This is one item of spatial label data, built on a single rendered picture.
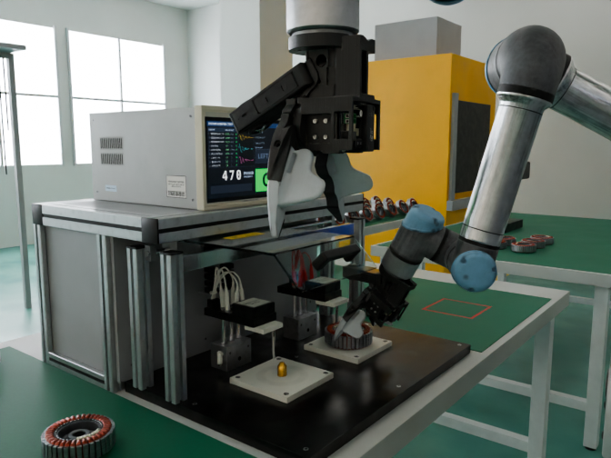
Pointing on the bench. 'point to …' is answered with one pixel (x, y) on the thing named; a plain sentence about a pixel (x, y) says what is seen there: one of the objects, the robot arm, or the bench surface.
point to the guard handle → (335, 255)
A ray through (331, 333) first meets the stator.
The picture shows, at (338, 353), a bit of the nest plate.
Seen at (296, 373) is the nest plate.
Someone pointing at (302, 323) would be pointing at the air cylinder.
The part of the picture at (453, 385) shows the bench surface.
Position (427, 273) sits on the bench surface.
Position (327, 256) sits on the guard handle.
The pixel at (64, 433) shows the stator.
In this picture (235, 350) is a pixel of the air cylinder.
